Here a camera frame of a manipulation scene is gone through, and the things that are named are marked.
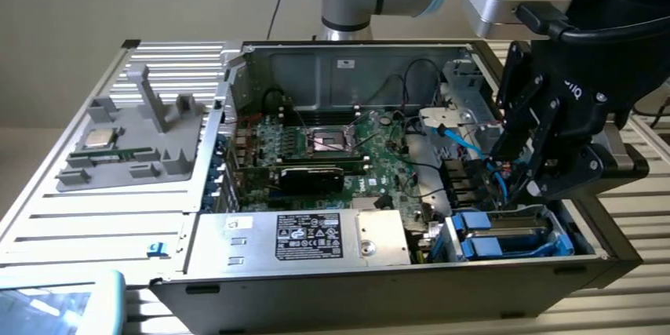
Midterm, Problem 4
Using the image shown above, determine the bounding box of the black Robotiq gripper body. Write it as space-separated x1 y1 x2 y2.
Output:
527 0 670 144

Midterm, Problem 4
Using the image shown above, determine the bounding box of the blue disk bay caddy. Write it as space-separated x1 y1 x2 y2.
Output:
451 210 492 231
464 235 504 262

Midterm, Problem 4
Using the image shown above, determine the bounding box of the silver drive cage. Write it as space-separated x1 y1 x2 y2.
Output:
437 57 504 126

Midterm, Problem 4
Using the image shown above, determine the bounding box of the green motherboard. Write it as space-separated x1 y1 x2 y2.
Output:
229 109 425 215

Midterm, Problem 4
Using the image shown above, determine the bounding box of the CPU socket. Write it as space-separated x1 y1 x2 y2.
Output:
296 124 363 156

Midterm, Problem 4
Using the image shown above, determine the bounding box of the black installed RAM stick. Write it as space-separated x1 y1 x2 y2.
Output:
280 155 368 167

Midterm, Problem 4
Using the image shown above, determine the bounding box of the black graphics card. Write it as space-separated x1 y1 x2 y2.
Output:
277 166 346 197

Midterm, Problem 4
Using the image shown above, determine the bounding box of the open black PC case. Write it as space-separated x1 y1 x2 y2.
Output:
148 38 645 323

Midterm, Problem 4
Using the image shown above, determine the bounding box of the silver power supply unit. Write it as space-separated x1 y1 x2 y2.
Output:
194 210 413 278

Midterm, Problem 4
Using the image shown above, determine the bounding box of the grey parts rack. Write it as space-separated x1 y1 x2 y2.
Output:
53 63 208 194

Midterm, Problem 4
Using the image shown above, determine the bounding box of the small blue clip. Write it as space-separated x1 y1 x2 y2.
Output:
144 242 170 259

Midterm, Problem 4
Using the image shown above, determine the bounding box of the green RAM stick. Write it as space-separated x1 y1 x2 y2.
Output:
69 147 158 158

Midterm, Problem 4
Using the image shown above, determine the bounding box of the silver CPU chip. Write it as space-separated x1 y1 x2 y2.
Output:
85 128 120 151

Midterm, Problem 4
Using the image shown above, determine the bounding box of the teach pendant with blue rim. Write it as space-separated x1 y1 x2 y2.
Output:
0 270 128 335

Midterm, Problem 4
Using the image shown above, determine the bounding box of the black camera cable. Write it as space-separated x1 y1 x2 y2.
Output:
515 2 670 44

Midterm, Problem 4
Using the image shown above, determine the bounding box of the blue SATA wire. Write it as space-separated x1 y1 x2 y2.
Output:
439 124 491 160

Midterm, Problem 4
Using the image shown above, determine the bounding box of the black cable beside case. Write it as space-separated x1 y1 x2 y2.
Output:
629 95 670 129

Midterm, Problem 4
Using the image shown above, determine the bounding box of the white plastic connector bracket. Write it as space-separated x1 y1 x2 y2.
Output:
417 106 473 129

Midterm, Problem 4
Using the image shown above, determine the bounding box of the black and red wire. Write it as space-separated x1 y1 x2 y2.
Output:
380 58 441 113

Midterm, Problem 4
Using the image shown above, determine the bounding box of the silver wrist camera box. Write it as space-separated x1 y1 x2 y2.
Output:
463 0 575 42

